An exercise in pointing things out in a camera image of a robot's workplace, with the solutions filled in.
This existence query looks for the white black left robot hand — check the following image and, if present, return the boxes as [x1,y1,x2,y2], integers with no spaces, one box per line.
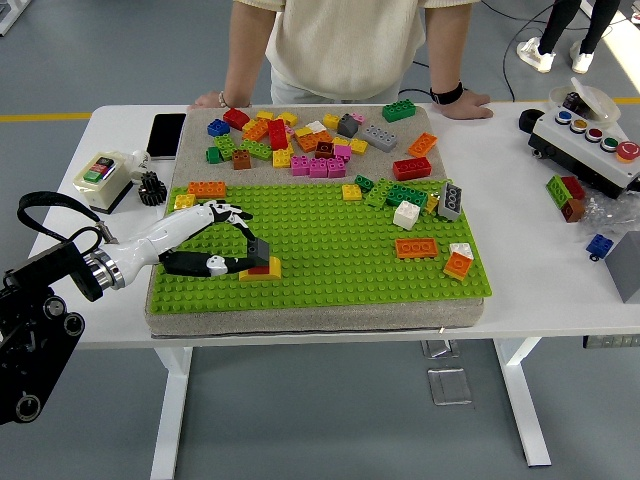
[107,199,261,287]

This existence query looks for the person's right hand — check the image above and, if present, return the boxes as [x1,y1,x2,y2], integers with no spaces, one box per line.
[187,90,225,111]

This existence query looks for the person's left hand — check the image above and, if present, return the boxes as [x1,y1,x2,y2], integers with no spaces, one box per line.
[439,93,495,120]

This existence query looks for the yellow curved brick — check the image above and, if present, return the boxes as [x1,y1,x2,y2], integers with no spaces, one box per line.
[238,254,282,283]

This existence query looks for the orange long brick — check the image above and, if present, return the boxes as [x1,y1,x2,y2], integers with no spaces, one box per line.
[295,130,334,154]
[394,237,439,260]
[407,132,439,159]
[242,118,271,143]
[186,180,227,199]

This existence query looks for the dark green long brick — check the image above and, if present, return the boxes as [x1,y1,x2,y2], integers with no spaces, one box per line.
[383,183,429,210]
[382,99,419,123]

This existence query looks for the lime green long brick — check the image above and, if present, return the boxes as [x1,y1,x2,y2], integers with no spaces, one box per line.
[363,178,396,209]
[237,139,274,162]

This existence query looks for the red long brick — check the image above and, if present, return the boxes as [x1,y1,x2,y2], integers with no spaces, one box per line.
[392,157,433,182]
[560,175,587,201]
[267,118,290,151]

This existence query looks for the grey long brick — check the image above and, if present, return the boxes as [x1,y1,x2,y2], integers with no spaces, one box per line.
[360,124,399,153]
[436,182,463,222]

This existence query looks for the orange brick on yellow plate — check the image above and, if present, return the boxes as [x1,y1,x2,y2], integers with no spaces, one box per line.
[442,252,473,281]

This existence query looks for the green studded baseplate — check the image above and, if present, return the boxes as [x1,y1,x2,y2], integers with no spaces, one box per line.
[146,178,494,315]

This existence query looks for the black wristwatch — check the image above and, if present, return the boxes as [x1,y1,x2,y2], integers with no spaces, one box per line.
[429,81,465,106]

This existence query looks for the black gear wheel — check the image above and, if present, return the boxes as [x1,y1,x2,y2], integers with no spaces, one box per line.
[136,170,168,206]

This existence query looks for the black smartphone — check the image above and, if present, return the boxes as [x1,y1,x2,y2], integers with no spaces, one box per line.
[146,112,187,161]

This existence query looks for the black round roll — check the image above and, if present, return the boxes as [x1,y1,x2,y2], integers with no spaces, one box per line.
[518,108,547,136]

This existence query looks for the small white plastic piece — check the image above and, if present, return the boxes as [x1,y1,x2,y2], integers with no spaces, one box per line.
[130,148,153,180]

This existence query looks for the person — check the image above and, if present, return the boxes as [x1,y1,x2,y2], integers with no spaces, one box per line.
[516,0,621,75]
[232,0,482,105]

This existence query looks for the white control box coloured buttons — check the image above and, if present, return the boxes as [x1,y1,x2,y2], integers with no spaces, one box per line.
[528,105,640,201]

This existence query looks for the white round lidded container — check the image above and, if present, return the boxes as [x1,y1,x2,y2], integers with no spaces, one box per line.
[548,76,623,124]

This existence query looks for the grey cushion mat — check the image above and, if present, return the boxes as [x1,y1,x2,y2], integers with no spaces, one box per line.
[144,104,487,341]

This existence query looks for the clear plastic wrap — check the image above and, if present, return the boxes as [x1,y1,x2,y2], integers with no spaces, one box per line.
[577,192,640,236]

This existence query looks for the white table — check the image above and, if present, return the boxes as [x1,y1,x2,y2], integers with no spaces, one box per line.
[24,102,640,469]

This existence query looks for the grey box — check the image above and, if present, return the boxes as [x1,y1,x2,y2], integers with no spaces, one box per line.
[602,229,640,305]

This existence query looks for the clear floor plate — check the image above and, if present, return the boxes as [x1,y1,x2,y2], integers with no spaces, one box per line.
[426,368,474,406]
[421,339,461,359]

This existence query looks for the table control panel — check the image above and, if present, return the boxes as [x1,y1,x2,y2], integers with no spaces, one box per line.
[582,334,640,350]

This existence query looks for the beaded bracelet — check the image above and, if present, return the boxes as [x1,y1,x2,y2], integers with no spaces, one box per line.
[218,88,253,108]

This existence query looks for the black floor cable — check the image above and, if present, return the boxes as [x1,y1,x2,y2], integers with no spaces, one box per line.
[399,59,435,104]
[501,0,557,103]

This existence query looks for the beige red-green switch box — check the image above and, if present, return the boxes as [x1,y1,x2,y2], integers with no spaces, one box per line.
[72,150,135,216]

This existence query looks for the blue brick keychain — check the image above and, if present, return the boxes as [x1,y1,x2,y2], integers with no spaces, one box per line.
[585,233,615,262]

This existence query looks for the white metal frame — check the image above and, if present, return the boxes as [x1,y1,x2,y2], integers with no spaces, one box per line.
[0,0,25,37]

